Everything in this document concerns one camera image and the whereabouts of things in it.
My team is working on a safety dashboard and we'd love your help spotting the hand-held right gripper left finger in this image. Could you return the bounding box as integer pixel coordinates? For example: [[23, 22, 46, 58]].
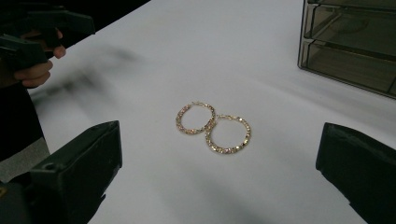
[[30, 119, 123, 224]]

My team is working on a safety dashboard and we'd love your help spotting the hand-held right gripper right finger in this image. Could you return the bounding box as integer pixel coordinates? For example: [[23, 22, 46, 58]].
[[315, 121, 396, 224]]

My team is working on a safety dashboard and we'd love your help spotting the small clear ring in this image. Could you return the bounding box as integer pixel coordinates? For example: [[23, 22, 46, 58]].
[[175, 101, 217, 136]]

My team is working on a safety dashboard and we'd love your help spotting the gold hoop earring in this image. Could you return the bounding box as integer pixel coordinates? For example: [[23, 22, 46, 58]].
[[205, 114, 252, 155]]

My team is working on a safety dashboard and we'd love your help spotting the smoky clear drawer organizer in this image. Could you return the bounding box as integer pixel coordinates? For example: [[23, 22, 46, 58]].
[[297, 0, 396, 101]]

